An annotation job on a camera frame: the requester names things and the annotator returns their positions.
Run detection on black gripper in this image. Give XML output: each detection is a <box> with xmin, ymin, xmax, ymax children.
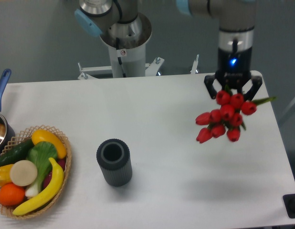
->
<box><xmin>204</xmin><ymin>48</ymin><xmax>263</xmax><ymax>101</ymax></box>

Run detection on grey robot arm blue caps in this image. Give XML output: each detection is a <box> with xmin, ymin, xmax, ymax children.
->
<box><xmin>74</xmin><ymin>0</ymin><xmax>262</xmax><ymax>100</ymax></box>

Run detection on black device at table edge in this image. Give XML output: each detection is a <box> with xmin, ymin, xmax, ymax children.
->
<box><xmin>283</xmin><ymin>194</ymin><xmax>295</xmax><ymax>219</ymax></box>

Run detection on blue handled saucepan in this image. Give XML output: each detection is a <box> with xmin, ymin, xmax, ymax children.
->
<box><xmin>0</xmin><ymin>69</ymin><xmax>15</xmax><ymax>155</ymax></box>

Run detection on yellow bell pepper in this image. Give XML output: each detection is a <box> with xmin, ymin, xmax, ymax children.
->
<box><xmin>0</xmin><ymin>164</ymin><xmax>13</xmax><ymax>187</ymax></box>

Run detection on green bok choy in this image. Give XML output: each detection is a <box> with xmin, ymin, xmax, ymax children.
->
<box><xmin>25</xmin><ymin>141</ymin><xmax>58</xmax><ymax>198</ymax></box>

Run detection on black cable on pedestal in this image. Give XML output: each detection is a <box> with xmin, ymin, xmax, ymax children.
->
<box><xmin>115</xmin><ymin>37</ymin><xmax>127</xmax><ymax>78</ymax></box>

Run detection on red tulip bouquet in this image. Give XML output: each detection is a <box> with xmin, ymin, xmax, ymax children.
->
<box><xmin>195</xmin><ymin>86</ymin><xmax>275</xmax><ymax>144</ymax></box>

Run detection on yellow banana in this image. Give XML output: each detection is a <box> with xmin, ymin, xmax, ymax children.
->
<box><xmin>12</xmin><ymin>157</ymin><xmax>64</xmax><ymax>216</ymax></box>

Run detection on beige round disc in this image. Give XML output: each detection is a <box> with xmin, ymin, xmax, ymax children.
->
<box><xmin>10</xmin><ymin>160</ymin><xmax>38</xmax><ymax>187</ymax></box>

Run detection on dark grey ribbed vase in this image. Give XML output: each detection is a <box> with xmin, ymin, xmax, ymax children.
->
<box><xmin>96</xmin><ymin>139</ymin><xmax>133</xmax><ymax>187</ymax></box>

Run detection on woven wicker basket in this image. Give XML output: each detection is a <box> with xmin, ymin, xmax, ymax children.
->
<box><xmin>0</xmin><ymin>125</ymin><xmax>72</xmax><ymax>220</ymax></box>

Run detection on yellow squash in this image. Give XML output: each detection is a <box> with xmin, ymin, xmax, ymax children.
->
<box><xmin>32</xmin><ymin>129</ymin><xmax>67</xmax><ymax>159</ymax></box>

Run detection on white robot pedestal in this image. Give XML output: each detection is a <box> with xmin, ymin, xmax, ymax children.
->
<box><xmin>78</xmin><ymin>45</ymin><xmax>165</xmax><ymax>80</ymax></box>

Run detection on white frame at right edge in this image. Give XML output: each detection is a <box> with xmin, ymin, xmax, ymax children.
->
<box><xmin>278</xmin><ymin>97</ymin><xmax>295</xmax><ymax>126</ymax></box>

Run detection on orange fruit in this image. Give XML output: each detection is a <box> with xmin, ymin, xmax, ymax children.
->
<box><xmin>0</xmin><ymin>183</ymin><xmax>25</xmax><ymax>206</ymax></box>

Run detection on purple eggplant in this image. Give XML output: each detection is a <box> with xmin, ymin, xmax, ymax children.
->
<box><xmin>42</xmin><ymin>158</ymin><xmax>66</xmax><ymax>189</ymax></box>

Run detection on dark green cucumber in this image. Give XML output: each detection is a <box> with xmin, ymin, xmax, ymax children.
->
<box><xmin>0</xmin><ymin>138</ymin><xmax>34</xmax><ymax>167</ymax></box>

